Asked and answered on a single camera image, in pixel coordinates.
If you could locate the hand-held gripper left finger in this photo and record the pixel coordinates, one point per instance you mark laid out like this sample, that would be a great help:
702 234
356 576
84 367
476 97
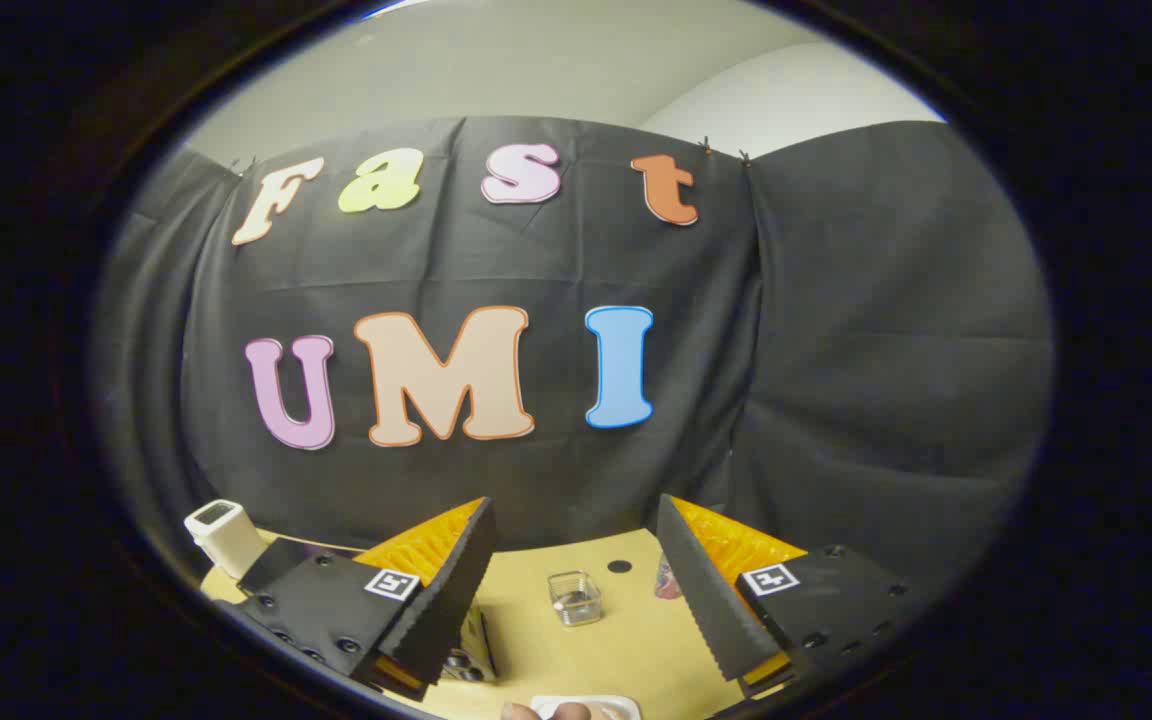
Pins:
441 610

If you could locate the white toaster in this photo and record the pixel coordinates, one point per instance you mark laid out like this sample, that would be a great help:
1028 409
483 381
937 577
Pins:
226 540

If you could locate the silver bottle with pink label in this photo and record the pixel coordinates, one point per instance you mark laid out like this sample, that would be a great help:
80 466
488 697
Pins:
667 582

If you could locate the black backdrop cloth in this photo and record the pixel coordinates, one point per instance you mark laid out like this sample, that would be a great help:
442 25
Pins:
836 350

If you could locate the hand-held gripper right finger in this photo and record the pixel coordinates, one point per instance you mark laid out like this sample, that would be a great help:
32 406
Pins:
711 610

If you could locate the white plate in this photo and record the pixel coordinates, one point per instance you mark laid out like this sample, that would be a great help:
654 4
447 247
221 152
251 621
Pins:
616 706

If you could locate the clear glass container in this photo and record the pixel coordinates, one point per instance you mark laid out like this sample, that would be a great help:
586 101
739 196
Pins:
576 600

